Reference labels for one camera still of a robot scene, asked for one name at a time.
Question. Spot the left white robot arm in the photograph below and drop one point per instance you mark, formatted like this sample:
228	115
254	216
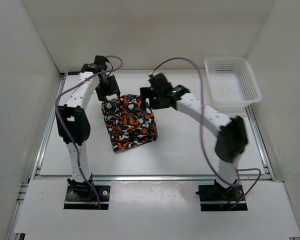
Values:
72	121

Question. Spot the white plastic basket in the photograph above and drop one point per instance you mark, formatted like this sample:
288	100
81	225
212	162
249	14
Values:
232	82

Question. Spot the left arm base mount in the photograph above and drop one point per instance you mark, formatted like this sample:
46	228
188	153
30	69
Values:
84	198

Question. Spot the orange camouflage shorts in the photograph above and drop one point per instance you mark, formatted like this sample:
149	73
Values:
127	124

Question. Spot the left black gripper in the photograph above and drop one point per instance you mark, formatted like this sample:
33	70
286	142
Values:
113	89

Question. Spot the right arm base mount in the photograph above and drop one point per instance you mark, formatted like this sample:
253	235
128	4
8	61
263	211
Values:
213	199

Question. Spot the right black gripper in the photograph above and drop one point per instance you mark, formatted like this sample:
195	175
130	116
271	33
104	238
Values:
147	92

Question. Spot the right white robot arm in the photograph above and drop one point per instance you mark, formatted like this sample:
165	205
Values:
230	132

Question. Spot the aluminium front rail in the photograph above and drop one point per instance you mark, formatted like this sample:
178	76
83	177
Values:
107	178

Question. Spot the aluminium right side rail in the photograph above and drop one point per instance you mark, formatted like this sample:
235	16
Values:
260	143

